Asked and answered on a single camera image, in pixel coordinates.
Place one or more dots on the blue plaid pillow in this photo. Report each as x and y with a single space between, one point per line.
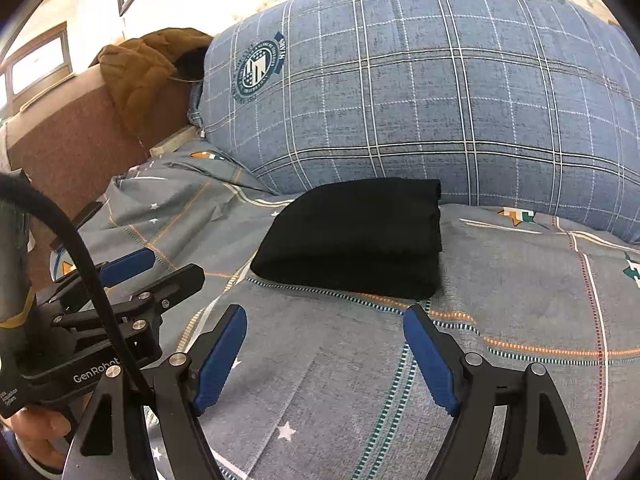
425 85

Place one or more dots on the wooden framed window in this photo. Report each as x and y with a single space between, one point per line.
37 62

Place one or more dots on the brown quilted jacket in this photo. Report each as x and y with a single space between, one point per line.
140 75

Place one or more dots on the grey star-print bed sheet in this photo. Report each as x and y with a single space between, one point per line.
350 390

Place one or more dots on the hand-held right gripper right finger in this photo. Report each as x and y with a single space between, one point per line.
432 360

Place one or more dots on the black pants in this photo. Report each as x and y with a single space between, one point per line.
360 235

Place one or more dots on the brown padded headboard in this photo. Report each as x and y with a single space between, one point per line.
65 135

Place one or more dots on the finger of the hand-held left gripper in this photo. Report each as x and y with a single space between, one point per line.
175 282
127 266

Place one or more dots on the person's left hand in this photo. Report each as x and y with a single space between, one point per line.
40 427

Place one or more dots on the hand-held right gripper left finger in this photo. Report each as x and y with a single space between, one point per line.
220 360

